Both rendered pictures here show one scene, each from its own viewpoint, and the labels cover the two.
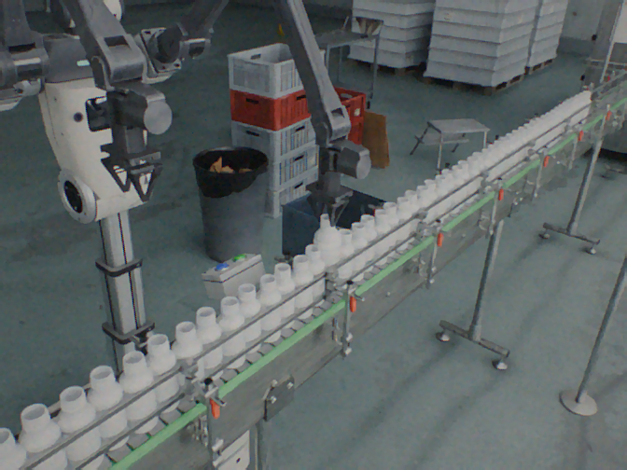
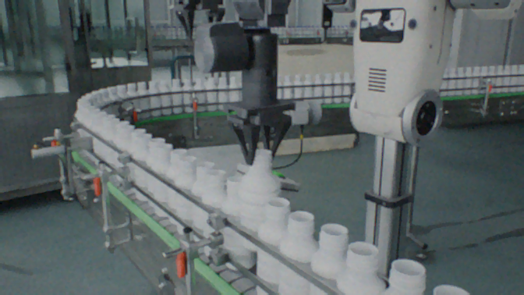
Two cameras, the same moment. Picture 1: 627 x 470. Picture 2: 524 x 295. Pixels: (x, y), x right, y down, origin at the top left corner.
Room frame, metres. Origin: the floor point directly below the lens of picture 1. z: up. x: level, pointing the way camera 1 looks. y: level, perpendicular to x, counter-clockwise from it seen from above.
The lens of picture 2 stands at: (1.43, -0.69, 1.43)
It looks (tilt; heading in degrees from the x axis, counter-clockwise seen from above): 16 degrees down; 105
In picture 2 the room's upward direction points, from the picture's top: straight up
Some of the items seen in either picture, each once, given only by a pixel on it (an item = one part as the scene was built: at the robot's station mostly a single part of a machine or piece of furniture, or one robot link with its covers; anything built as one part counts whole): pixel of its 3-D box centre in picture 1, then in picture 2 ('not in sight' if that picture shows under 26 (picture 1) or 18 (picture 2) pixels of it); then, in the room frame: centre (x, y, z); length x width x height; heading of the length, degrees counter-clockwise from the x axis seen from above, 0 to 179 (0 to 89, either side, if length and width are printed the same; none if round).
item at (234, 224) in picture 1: (232, 206); not in sight; (3.11, 0.53, 0.32); 0.45 x 0.45 x 0.64
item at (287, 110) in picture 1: (278, 100); not in sight; (3.94, 0.32, 0.78); 0.61 x 0.41 x 0.22; 148
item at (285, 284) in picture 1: (282, 296); (207, 203); (1.10, 0.08, 1.08); 0.06 x 0.06 x 0.17
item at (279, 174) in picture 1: (277, 158); not in sight; (3.93, 0.32, 0.33); 0.61 x 0.41 x 0.22; 148
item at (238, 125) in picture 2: (329, 208); (256, 136); (1.24, -0.03, 1.26); 0.07 x 0.07 x 0.09; 52
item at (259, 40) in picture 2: (332, 158); (256, 51); (1.24, -0.03, 1.39); 0.07 x 0.06 x 0.07; 51
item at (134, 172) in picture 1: (138, 176); (193, 21); (0.97, 0.34, 1.44); 0.07 x 0.07 x 0.09; 52
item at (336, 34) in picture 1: (335, 68); not in sight; (6.37, -0.14, 0.49); 1.05 x 0.55 x 0.99; 142
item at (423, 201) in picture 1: (419, 211); not in sight; (1.60, -0.33, 1.08); 0.06 x 0.06 x 0.17
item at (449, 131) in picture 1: (448, 143); not in sight; (4.83, -1.16, 0.21); 0.61 x 0.47 x 0.41; 15
